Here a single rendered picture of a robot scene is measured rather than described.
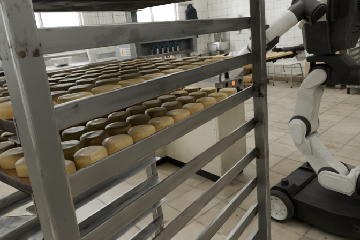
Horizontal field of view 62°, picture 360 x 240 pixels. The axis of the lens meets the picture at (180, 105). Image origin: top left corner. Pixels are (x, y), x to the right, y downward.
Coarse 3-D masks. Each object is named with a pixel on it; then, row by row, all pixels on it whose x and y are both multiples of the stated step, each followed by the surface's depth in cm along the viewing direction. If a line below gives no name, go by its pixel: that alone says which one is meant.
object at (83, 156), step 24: (168, 96) 80; (192, 96) 77; (216, 96) 74; (96, 120) 63; (120, 120) 64; (144, 120) 61; (168, 120) 58; (0, 144) 54; (72, 144) 50; (96, 144) 52; (120, 144) 48; (0, 168) 48; (24, 168) 43; (72, 168) 41
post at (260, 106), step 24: (264, 0) 75; (264, 24) 76; (264, 48) 77; (264, 72) 78; (264, 96) 80; (264, 120) 81; (264, 144) 82; (264, 168) 84; (264, 192) 86; (264, 216) 88
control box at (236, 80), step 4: (228, 80) 222; (232, 80) 224; (236, 80) 227; (220, 84) 219; (224, 84) 219; (228, 84) 221; (236, 84) 228; (240, 84) 231; (236, 88) 228; (240, 88) 231
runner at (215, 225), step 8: (248, 184) 83; (256, 184) 87; (240, 192) 84; (248, 192) 83; (232, 200) 81; (240, 200) 79; (224, 208) 78; (232, 208) 75; (216, 216) 75; (224, 216) 72; (216, 224) 69; (208, 232) 66
